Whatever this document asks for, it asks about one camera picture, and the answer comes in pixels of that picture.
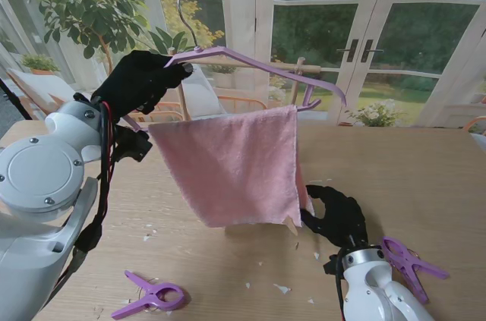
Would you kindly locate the wooden hanging rack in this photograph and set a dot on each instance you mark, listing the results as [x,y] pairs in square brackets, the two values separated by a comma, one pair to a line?
[300,68]

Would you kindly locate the leafy potted tree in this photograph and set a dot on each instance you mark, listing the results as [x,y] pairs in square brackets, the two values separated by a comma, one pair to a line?
[87,6]

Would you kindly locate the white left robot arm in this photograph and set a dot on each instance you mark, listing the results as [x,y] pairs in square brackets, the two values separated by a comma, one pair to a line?
[41,199]

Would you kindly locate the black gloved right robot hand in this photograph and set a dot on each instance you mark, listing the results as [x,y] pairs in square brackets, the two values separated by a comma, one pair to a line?
[338,214]

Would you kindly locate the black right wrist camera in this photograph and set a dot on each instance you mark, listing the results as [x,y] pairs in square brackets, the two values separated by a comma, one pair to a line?
[330,266]

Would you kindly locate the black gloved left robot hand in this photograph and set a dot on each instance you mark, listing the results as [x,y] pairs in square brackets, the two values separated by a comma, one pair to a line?
[136,82]

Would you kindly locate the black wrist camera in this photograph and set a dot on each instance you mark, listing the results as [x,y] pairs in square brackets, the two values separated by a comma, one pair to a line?
[133,144]
[330,266]

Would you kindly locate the pink square towel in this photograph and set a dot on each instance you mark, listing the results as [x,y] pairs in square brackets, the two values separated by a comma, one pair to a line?
[235,161]

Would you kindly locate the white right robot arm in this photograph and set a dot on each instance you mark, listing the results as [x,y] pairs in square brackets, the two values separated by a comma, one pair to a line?
[376,287]

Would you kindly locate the white flowering pot plant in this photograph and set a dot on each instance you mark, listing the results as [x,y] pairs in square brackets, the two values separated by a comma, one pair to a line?
[374,114]

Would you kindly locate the purple plastic clothes peg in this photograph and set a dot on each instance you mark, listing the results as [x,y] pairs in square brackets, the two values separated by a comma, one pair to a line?
[152,294]
[408,264]

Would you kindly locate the white cushioned lounge chair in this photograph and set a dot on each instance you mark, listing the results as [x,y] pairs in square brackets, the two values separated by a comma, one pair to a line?
[205,97]
[41,89]

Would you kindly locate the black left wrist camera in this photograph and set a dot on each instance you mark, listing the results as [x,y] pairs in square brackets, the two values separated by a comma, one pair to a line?
[133,144]

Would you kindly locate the purple clothes hanger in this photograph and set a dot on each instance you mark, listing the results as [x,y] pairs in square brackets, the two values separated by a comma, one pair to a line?
[266,67]

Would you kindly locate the small green pot plant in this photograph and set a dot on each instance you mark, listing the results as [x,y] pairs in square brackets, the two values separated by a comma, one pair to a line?
[38,63]

